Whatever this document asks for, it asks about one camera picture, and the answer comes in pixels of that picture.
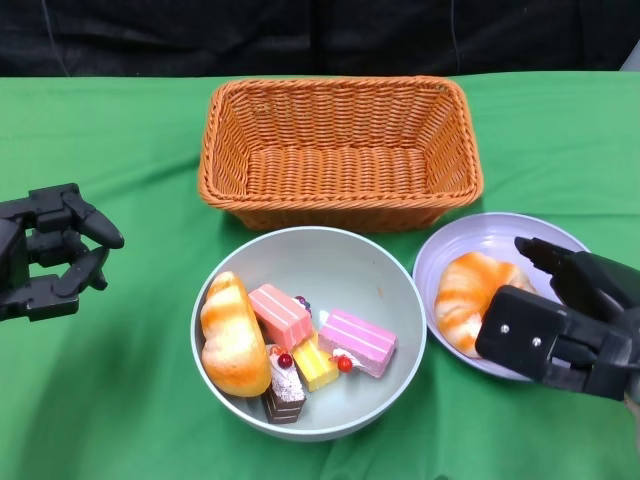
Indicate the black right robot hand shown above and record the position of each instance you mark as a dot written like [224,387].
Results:
[525,330]

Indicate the green tablecloth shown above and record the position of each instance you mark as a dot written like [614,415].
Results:
[100,125]

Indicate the pale grey panel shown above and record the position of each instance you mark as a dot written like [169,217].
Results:
[632,62]

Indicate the black backdrop curtain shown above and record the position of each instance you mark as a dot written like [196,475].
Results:
[300,35]

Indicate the magenta pink layered cake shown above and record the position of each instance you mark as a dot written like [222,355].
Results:
[357,345]

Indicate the orange wicker basket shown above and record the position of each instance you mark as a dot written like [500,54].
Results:
[340,170]

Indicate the chocolate layered cake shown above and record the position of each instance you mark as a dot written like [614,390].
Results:
[285,405]

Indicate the lavender round plate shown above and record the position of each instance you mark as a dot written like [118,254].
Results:
[475,235]

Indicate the pale grey-green bowl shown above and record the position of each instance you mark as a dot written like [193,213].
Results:
[325,260]

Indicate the yellow layered cake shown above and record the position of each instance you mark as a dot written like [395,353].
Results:
[315,367]

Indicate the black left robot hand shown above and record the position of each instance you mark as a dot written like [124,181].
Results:
[15,260]

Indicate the salmon pink layered cake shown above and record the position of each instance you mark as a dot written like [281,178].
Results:
[280,315]

